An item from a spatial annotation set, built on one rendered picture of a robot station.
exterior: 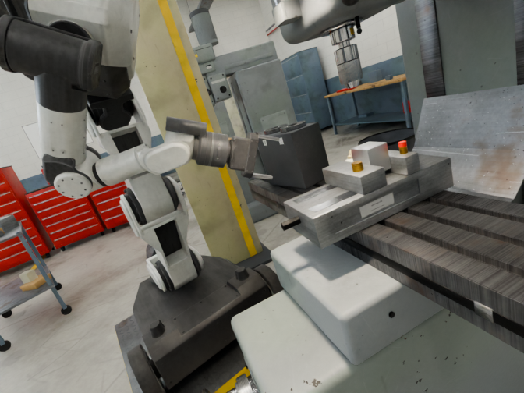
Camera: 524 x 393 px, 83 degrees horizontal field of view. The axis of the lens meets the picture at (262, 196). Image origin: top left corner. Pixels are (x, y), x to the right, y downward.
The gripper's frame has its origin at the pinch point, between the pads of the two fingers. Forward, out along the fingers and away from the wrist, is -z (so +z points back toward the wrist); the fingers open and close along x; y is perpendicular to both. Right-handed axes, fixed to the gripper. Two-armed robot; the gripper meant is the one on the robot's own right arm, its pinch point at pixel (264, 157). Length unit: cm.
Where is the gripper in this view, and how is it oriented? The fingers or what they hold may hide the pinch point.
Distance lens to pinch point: 82.3
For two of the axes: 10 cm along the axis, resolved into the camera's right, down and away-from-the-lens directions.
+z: -9.5, -1.0, -2.9
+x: 1.6, -9.7, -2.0
